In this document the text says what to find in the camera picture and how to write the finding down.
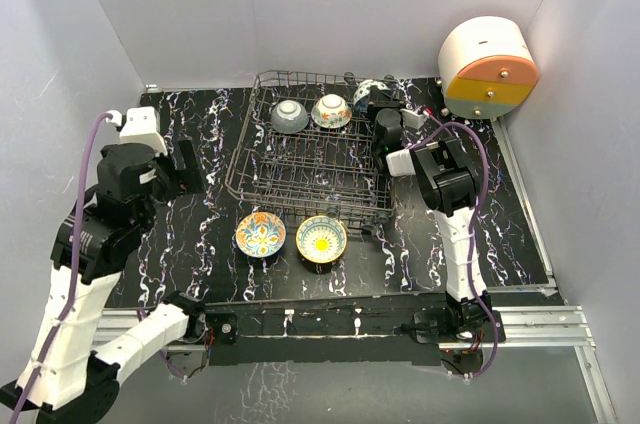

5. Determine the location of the round three-colour drawer unit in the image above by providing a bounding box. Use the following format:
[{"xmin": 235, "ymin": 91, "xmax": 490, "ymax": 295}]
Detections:
[{"xmin": 438, "ymin": 16, "xmax": 539, "ymax": 119}]

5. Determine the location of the orange flower green leaf bowl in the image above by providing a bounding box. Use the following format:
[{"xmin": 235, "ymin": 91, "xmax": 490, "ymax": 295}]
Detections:
[{"xmin": 311, "ymin": 94, "xmax": 352, "ymax": 129}]

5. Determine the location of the orange blue floral bowl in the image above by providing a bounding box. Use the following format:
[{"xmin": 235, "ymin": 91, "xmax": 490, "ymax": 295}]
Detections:
[{"xmin": 235, "ymin": 211, "xmax": 286, "ymax": 258}]

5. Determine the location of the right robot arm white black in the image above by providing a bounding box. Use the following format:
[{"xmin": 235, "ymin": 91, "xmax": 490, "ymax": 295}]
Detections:
[{"xmin": 372, "ymin": 108, "xmax": 491, "ymax": 341}]

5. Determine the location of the grey wire dish rack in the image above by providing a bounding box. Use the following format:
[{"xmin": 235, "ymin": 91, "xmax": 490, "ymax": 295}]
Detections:
[{"xmin": 225, "ymin": 70, "xmax": 395, "ymax": 233}]

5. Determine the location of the aluminium frame rail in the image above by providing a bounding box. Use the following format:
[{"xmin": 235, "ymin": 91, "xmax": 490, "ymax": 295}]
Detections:
[{"xmin": 95, "ymin": 124, "xmax": 615, "ymax": 423}]

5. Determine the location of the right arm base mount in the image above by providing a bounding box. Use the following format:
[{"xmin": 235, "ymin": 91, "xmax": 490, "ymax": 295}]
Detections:
[{"xmin": 394, "ymin": 311, "xmax": 494, "ymax": 344}]

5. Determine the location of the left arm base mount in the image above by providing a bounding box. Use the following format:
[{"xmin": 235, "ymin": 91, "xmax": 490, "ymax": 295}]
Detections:
[{"xmin": 204, "ymin": 312, "xmax": 238, "ymax": 348}]

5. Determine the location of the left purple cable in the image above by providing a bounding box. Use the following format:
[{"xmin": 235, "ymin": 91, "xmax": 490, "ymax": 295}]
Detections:
[{"xmin": 8, "ymin": 110, "xmax": 124, "ymax": 424}]

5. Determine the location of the blue white pattern bowl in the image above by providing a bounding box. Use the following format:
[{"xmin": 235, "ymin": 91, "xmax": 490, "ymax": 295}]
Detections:
[{"xmin": 352, "ymin": 79, "xmax": 390, "ymax": 113}]

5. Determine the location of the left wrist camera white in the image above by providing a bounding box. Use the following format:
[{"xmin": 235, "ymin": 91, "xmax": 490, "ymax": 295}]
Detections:
[{"xmin": 119, "ymin": 106, "xmax": 169, "ymax": 156}]

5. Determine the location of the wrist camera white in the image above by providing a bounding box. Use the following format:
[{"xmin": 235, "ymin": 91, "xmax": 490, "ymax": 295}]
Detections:
[
  {"xmin": 119, "ymin": 106, "xmax": 169, "ymax": 156},
  {"xmin": 401, "ymin": 108, "xmax": 431, "ymax": 130}
]

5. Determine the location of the yellow sun pattern bowl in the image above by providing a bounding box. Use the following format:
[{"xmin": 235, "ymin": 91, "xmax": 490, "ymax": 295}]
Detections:
[{"xmin": 295, "ymin": 215, "xmax": 348, "ymax": 265}]

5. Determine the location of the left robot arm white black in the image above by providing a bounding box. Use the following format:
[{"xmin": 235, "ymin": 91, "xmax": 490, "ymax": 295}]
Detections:
[{"xmin": 1, "ymin": 140, "xmax": 207, "ymax": 423}]

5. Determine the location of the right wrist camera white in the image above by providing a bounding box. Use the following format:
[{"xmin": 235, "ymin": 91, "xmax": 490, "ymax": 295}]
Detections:
[{"xmin": 401, "ymin": 108, "xmax": 431, "ymax": 130}]

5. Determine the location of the grey speckled bowl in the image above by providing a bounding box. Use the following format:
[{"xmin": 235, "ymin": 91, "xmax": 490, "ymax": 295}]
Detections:
[{"xmin": 271, "ymin": 100, "xmax": 309, "ymax": 134}]

